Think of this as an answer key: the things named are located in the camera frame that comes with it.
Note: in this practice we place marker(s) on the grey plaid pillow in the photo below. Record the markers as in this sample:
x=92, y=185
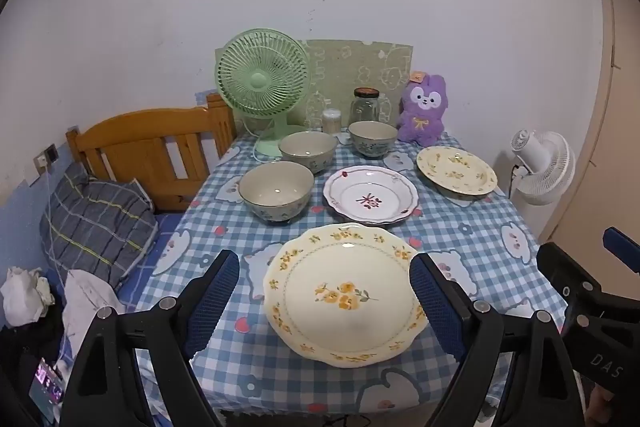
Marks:
x=95, y=222

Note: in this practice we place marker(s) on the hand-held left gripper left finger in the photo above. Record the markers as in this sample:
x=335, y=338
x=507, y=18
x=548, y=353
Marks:
x=212, y=302

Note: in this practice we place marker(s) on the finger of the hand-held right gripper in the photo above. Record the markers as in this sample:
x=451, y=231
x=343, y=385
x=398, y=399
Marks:
x=567, y=269
x=622, y=247

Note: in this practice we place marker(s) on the wall socket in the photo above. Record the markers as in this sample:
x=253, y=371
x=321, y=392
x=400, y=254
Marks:
x=50, y=153

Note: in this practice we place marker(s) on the glass jar dark lid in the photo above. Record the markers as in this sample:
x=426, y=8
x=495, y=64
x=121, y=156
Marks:
x=365, y=107

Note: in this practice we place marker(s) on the purple plush toy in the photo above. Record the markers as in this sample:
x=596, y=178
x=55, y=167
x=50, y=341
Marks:
x=424, y=112

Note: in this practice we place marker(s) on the blue checked tablecloth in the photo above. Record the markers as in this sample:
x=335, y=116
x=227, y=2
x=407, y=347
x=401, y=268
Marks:
x=450, y=232

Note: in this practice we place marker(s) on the wooden bed headboard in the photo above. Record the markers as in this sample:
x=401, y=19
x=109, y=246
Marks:
x=130, y=142

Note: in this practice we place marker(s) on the cotton swab container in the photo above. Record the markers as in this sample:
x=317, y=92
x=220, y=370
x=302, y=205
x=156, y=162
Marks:
x=330, y=119

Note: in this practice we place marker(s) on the white standing fan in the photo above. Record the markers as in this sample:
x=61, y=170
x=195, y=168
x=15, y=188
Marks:
x=542, y=167

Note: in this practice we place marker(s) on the white plate pink rim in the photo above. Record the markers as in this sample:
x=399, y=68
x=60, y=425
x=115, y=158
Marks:
x=370, y=197

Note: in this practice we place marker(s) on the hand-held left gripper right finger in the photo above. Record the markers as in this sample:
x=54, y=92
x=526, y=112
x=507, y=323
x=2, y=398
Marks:
x=437, y=307

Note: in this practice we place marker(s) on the blue bed sheet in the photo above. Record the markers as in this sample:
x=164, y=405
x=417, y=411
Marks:
x=160, y=242

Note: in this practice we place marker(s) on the beige floral ceramic bowl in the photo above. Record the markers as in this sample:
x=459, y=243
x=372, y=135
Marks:
x=276, y=189
x=307, y=152
x=372, y=138

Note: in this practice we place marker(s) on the crumpled white cloth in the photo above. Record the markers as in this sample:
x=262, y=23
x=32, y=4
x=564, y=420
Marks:
x=20, y=297

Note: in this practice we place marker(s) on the green printed board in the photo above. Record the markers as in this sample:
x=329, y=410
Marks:
x=350, y=67

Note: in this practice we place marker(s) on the black clothing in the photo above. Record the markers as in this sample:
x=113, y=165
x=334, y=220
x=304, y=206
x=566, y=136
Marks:
x=25, y=357

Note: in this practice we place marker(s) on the green desk fan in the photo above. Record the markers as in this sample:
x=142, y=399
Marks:
x=260, y=82

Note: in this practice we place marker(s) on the beige door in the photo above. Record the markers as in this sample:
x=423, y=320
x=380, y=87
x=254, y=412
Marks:
x=615, y=132

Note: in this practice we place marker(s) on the smartphone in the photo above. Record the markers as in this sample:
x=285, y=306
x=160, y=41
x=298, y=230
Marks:
x=45, y=384

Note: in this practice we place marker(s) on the small deep cream yellow-flower plate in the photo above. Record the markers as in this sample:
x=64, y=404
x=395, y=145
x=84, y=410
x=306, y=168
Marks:
x=456, y=169

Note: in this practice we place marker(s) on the large cream yellow-flower plate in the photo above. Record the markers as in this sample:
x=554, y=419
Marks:
x=345, y=332

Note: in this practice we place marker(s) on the white garment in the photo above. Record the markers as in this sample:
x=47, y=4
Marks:
x=85, y=302

